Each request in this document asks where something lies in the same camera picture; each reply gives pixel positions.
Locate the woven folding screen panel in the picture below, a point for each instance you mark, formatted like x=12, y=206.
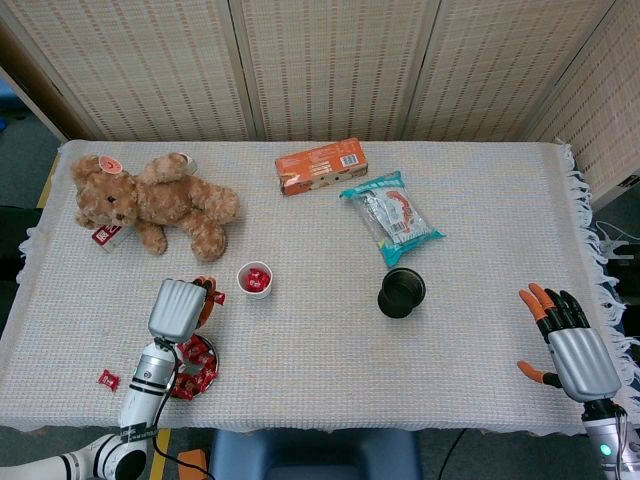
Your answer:
x=335, y=65
x=610, y=100
x=150, y=65
x=500, y=65

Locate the brown wooden board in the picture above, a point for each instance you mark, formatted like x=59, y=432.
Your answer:
x=30, y=75

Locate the bystander in black clothes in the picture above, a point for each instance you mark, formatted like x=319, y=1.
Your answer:
x=15, y=232

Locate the orange block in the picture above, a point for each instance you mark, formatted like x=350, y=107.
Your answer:
x=192, y=462

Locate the white woven tablecloth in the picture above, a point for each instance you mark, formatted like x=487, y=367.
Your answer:
x=325, y=350

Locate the round metal plate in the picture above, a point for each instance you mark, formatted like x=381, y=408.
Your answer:
x=215, y=357

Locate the white paper cup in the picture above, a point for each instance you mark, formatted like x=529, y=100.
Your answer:
x=241, y=285

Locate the orange biscuit box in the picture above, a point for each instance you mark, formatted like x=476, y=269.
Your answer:
x=315, y=165

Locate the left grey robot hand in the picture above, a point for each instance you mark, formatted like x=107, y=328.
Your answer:
x=175, y=310

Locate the brown teddy bear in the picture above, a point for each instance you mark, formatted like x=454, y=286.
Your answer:
x=165, y=200

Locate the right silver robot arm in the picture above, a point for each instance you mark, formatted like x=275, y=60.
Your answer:
x=601, y=437

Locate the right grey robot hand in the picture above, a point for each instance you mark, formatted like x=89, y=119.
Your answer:
x=584, y=365

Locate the teal snack packet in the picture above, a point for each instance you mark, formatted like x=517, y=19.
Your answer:
x=395, y=220

